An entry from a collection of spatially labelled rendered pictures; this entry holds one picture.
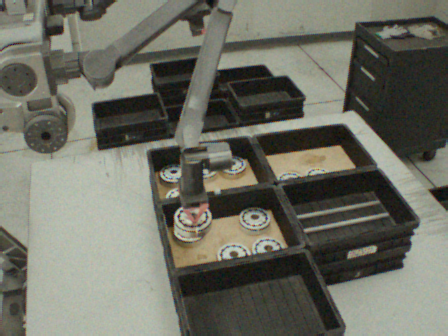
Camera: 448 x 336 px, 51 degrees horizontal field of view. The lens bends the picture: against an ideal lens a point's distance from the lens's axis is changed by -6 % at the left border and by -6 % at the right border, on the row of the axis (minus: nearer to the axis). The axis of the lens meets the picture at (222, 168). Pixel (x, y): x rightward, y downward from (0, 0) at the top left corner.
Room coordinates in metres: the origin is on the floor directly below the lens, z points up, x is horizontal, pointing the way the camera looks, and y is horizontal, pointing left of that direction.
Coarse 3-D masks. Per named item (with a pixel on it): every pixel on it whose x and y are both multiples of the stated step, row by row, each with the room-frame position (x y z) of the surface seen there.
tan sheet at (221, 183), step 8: (248, 168) 1.48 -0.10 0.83; (248, 176) 1.43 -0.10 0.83; (160, 184) 1.38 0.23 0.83; (208, 184) 1.38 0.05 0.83; (216, 184) 1.38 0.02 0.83; (224, 184) 1.38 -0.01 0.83; (232, 184) 1.38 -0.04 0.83; (240, 184) 1.38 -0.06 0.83; (248, 184) 1.38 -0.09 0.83; (160, 192) 1.34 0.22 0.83; (168, 192) 1.34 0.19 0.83
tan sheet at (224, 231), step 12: (168, 228) 1.15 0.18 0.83; (216, 228) 1.16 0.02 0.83; (228, 228) 1.16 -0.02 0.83; (276, 228) 1.15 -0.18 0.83; (216, 240) 1.10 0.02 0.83; (228, 240) 1.10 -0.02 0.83; (240, 240) 1.10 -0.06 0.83; (252, 240) 1.10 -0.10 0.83; (180, 252) 1.05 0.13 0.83; (192, 252) 1.05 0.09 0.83; (204, 252) 1.05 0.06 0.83; (216, 252) 1.05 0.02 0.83; (180, 264) 1.00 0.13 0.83; (192, 264) 1.00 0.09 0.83
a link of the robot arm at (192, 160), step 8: (184, 152) 0.99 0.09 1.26; (192, 152) 0.99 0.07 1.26; (200, 152) 0.98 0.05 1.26; (184, 160) 0.96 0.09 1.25; (192, 160) 0.96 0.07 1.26; (200, 160) 0.96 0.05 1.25; (208, 160) 0.97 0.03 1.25; (184, 168) 0.96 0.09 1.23; (192, 168) 0.95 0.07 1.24; (200, 168) 0.96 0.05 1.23; (208, 168) 0.97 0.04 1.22; (184, 176) 0.96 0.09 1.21; (192, 176) 0.95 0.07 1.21
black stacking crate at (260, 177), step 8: (232, 144) 1.53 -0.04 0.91; (240, 144) 1.53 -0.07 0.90; (248, 144) 1.53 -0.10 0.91; (152, 152) 1.45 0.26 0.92; (160, 152) 1.46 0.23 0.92; (168, 152) 1.47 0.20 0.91; (176, 152) 1.47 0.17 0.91; (232, 152) 1.53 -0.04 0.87; (240, 152) 1.53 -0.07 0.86; (248, 152) 1.52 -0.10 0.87; (152, 160) 1.45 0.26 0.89; (160, 160) 1.46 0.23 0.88; (168, 160) 1.47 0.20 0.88; (176, 160) 1.47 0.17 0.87; (248, 160) 1.52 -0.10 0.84; (256, 160) 1.43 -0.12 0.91; (160, 168) 1.46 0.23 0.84; (256, 168) 1.42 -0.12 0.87; (256, 176) 1.42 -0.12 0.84; (264, 176) 1.33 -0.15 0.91
